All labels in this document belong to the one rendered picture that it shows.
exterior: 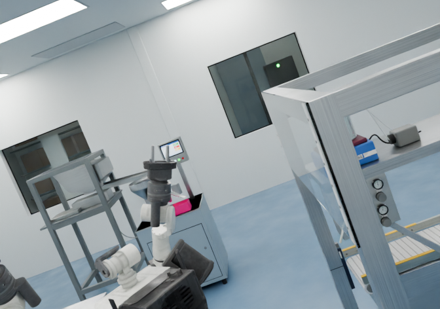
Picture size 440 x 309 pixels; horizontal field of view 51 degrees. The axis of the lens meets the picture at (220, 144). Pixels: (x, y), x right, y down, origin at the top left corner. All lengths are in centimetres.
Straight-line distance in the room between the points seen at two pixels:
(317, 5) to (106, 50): 305
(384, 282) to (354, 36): 597
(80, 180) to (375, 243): 428
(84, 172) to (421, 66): 435
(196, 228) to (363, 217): 320
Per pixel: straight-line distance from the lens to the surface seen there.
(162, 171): 171
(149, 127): 681
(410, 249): 208
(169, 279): 144
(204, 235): 419
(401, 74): 105
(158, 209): 170
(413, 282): 196
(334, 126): 101
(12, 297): 148
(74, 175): 512
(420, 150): 179
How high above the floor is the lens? 173
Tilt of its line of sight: 7 degrees down
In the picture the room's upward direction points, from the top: 21 degrees counter-clockwise
